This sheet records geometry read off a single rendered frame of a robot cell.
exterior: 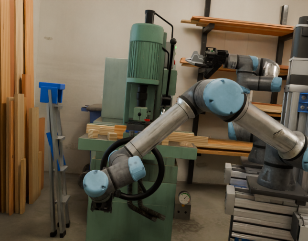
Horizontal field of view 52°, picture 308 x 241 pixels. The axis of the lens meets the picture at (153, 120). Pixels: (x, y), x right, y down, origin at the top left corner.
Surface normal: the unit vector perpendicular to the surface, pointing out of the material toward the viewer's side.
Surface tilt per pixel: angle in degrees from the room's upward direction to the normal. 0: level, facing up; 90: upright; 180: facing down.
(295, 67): 90
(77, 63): 90
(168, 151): 90
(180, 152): 90
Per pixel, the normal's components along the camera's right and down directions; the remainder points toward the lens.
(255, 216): -0.21, 0.07
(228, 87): 0.16, 0.04
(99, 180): 0.04, -0.42
